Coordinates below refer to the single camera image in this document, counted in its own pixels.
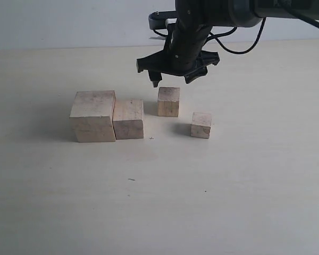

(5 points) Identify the black cable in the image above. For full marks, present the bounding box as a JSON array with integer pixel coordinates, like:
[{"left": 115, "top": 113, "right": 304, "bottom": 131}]
[{"left": 151, "top": 15, "right": 319, "bottom": 55}]

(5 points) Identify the third largest wooden cube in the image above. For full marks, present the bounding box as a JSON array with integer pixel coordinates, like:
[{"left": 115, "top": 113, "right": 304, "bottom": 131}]
[{"left": 157, "top": 87, "right": 180, "bottom": 117}]

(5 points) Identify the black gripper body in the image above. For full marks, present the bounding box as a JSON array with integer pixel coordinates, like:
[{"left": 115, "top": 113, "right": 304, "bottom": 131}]
[{"left": 162, "top": 22, "right": 220, "bottom": 77}]

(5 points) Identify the second largest wooden cube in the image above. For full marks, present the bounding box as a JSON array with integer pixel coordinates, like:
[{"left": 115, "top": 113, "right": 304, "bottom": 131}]
[{"left": 113, "top": 99, "right": 144, "bottom": 140}]

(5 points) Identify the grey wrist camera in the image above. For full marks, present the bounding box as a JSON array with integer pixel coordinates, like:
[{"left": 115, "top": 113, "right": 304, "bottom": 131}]
[{"left": 148, "top": 11, "right": 178, "bottom": 30}]

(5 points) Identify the smallest wooden cube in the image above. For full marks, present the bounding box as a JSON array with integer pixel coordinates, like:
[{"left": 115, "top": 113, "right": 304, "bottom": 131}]
[{"left": 190, "top": 112, "right": 212, "bottom": 139}]

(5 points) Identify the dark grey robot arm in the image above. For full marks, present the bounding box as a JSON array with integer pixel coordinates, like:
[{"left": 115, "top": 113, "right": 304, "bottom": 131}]
[{"left": 136, "top": 0, "right": 319, "bottom": 88}]

